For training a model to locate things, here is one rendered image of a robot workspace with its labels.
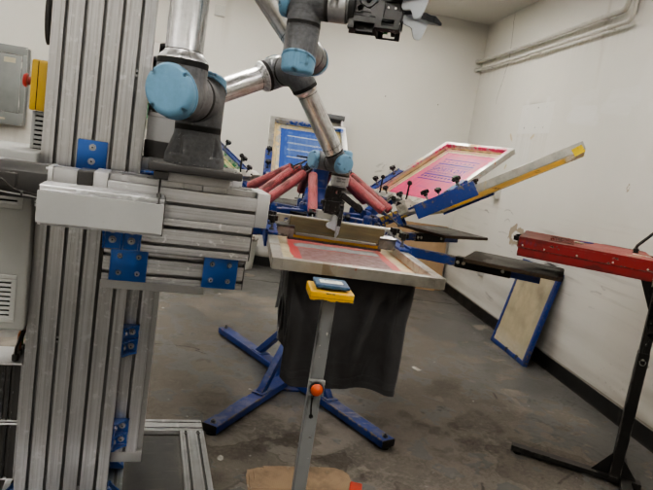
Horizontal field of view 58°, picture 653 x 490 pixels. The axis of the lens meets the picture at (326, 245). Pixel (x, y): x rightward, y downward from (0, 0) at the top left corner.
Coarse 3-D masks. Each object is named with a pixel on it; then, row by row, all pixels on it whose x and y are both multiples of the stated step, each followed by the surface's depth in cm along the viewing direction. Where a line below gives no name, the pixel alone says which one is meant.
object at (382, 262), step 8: (344, 248) 254; (352, 248) 258; (344, 256) 234; (352, 256) 237; (360, 256) 240; (368, 256) 244; (352, 264) 218; (360, 264) 220; (368, 264) 223; (376, 264) 226; (384, 264) 228; (392, 264) 231
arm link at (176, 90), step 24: (192, 0) 130; (168, 24) 132; (192, 24) 131; (168, 48) 132; (192, 48) 132; (168, 72) 129; (192, 72) 132; (168, 96) 131; (192, 96) 130; (192, 120) 141
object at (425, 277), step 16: (272, 240) 223; (272, 256) 191; (400, 256) 243; (304, 272) 192; (320, 272) 193; (336, 272) 193; (352, 272) 194; (368, 272) 195; (384, 272) 195; (400, 272) 197; (416, 272) 219; (432, 272) 207; (432, 288) 198
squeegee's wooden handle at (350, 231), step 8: (296, 216) 249; (296, 224) 248; (304, 224) 249; (312, 224) 249; (320, 224) 249; (344, 224) 251; (352, 224) 253; (304, 232) 249; (312, 232) 250; (320, 232) 250; (328, 232) 250; (344, 232) 251; (352, 232) 252; (360, 232) 252; (368, 232) 253; (376, 232) 253; (384, 232) 254; (360, 240) 253; (368, 240) 253; (376, 240) 254
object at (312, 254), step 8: (288, 240) 252; (296, 240) 255; (296, 248) 235; (304, 248) 238; (312, 248) 241; (296, 256) 218; (304, 256) 220; (312, 256) 223; (320, 256) 226; (328, 256) 229; (336, 256) 231
